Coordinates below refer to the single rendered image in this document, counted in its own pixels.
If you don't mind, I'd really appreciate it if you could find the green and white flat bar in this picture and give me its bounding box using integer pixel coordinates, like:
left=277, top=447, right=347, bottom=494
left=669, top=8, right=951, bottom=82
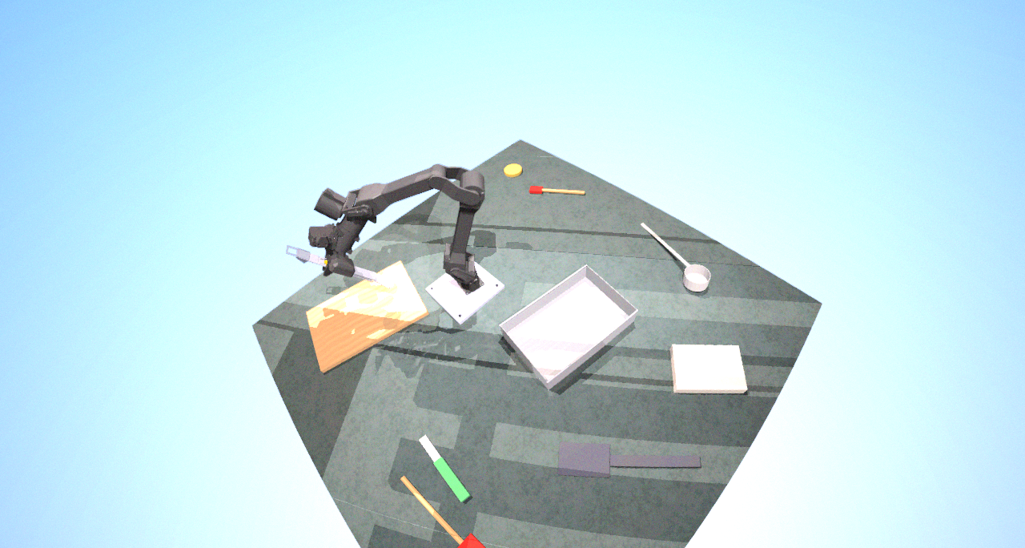
left=419, top=435, right=470, bottom=502

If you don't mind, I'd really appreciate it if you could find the white measuring scoop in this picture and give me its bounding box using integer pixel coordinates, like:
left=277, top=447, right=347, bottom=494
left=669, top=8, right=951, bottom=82
left=641, top=224, right=710, bottom=292

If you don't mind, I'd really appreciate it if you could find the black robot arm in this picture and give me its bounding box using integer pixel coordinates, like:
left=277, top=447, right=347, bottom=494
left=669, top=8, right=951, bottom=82
left=308, top=164, right=484, bottom=296

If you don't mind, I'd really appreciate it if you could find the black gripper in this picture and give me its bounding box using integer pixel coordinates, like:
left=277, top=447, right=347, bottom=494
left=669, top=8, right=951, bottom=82
left=322, top=222, right=360, bottom=277

